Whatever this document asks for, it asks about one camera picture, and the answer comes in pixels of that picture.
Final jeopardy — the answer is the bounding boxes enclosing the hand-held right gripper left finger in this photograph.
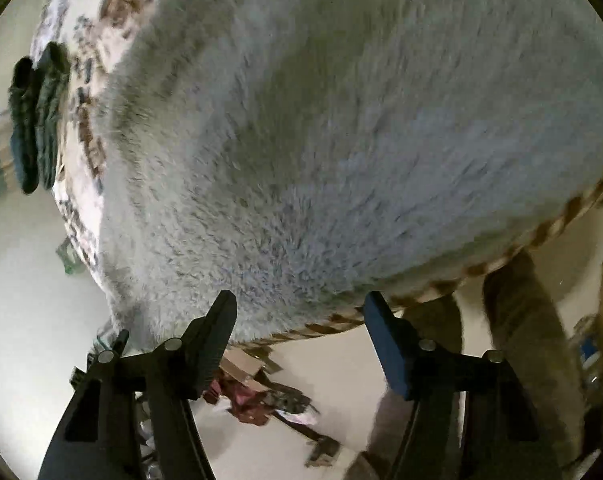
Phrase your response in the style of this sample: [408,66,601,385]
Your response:
[37,290,238,480]

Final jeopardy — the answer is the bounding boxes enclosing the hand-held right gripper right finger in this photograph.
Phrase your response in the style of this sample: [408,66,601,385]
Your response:
[364,291,565,480]

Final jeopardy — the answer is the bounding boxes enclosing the cardboard box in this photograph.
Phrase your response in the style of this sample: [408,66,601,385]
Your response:
[220,347,283,392]

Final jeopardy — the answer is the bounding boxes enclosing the maroon bag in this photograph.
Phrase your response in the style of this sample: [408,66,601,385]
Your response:
[204,374,282,427]

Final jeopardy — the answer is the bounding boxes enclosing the patterned cloth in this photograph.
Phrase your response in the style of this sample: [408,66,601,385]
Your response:
[265,382,323,427]

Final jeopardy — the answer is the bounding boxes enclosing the brown slipper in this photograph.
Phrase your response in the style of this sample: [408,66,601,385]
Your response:
[305,435,343,469]

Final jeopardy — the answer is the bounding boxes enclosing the green plastic object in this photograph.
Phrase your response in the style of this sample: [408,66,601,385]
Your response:
[55,239,86,277]

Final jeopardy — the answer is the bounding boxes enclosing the clear plastic bottles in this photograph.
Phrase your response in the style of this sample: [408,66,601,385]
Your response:
[570,314,603,392]

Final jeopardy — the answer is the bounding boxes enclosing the grey fuzzy blanket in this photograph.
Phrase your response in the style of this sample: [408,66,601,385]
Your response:
[95,0,603,356]

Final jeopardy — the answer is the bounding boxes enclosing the brown patterned printed blanket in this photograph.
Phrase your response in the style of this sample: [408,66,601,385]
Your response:
[30,0,603,356]

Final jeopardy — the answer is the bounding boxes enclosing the dark green folded cloth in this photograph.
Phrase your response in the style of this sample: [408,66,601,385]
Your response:
[8,56,41,196]
[34,41,73,192]

